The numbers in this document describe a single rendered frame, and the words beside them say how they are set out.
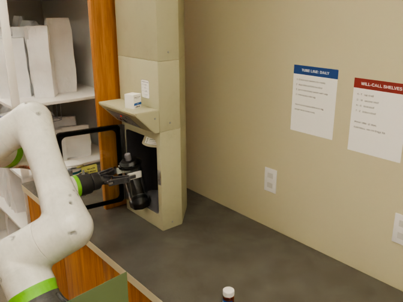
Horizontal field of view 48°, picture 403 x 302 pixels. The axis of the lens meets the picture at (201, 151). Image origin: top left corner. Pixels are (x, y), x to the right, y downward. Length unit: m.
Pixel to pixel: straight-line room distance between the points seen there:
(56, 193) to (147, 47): 0.86
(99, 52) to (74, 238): 1.12
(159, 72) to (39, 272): 0.96
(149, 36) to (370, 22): 0.85
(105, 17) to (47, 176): 1.03
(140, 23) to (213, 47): 0.45
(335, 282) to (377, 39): 0.89
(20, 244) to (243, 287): 0.83
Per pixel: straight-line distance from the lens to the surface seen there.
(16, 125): 1.49
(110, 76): 2.20
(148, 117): 1.89
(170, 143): 1.98
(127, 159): 2.04
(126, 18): 2.05
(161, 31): 1.88
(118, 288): 1.22
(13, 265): 1.30
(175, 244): 2.00
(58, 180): 1.32
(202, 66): 2.32
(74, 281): 2.53
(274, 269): 1.86
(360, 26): 1.74
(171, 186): 2.05
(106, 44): 2.17
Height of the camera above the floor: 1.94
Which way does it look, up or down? 18 degrees down
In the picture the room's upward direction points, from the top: straight up
